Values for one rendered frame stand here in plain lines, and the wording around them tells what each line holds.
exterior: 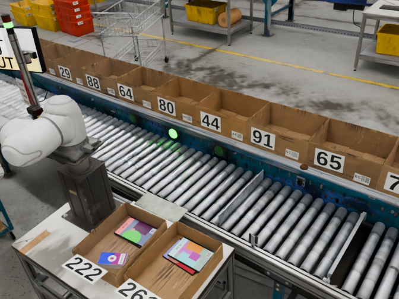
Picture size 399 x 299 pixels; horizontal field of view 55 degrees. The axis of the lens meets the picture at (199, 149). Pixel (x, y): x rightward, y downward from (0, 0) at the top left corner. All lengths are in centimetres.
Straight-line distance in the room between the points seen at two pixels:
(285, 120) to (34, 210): 226
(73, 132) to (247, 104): 125
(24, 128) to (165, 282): 91
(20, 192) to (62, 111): 217
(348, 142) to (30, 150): 171
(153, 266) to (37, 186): 219
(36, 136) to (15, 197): 216
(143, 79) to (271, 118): 118
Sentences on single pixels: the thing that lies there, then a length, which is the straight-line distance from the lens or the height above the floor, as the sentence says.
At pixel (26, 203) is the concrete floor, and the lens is 373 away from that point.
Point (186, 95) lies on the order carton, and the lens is 294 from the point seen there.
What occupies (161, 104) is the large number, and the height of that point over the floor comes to 97.
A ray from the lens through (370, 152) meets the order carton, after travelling 240.
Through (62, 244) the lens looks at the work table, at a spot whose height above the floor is 75.
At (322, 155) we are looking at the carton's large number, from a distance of 216.
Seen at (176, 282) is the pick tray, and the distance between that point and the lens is 183.
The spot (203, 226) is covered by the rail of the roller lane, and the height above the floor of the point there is 74.
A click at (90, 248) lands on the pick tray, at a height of 76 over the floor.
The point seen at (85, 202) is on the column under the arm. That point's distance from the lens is 205.
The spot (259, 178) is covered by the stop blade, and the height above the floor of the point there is 77.
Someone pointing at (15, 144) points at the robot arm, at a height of 141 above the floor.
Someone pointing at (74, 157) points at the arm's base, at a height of 121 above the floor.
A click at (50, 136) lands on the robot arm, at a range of 176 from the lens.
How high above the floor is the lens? 223
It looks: 35 degrees down
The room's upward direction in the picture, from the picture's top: 4 degrees counter-clockwise
